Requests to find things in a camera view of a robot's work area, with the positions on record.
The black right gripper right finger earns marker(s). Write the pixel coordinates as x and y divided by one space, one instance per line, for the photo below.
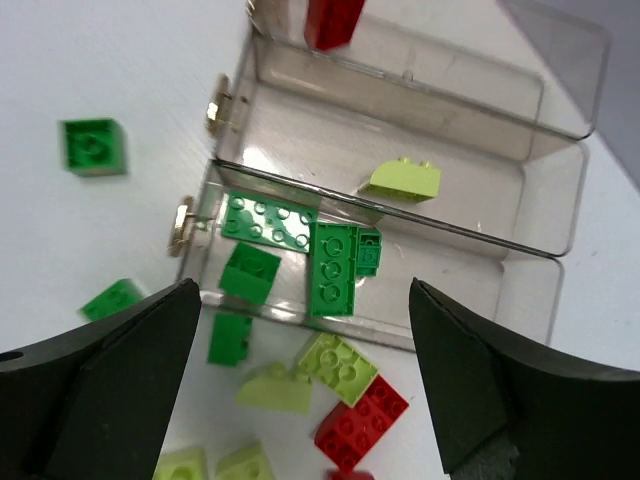
504 406

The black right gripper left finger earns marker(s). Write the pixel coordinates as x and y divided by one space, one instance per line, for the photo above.
95 402

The green stepped lego brick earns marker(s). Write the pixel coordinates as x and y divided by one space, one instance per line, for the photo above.
249 273

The dark green lego brick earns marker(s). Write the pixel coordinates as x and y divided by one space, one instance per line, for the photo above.
369 252

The red yellow green lego stack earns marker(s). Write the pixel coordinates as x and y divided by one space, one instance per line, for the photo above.
403 179

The red lego brick stack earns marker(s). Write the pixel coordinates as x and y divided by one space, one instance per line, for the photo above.
331 24

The lime lego brick lower left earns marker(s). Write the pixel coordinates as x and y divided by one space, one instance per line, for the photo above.
186 464

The green flat lego brick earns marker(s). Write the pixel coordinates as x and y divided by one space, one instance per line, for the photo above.
119 296

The dark green brick on table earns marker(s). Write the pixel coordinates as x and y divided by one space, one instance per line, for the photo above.
229 344

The red lego brick upper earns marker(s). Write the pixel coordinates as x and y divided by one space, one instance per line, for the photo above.
347 434

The lime lego brick lower right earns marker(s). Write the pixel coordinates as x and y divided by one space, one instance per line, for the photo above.
249 463

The lime lego brick upper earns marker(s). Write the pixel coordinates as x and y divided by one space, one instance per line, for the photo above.
338 365

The lime sloped lego brick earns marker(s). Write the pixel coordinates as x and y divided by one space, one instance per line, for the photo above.
275 387

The green three-stud lego brick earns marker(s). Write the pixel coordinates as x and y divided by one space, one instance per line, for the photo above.
333 252

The green lego brick middle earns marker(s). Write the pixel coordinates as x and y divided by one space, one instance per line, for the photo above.
268 221

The green square lego brick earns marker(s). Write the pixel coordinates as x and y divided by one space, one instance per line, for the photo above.
93 147

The clear three-compartment organizer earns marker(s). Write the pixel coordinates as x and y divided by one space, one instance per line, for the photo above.
500 95

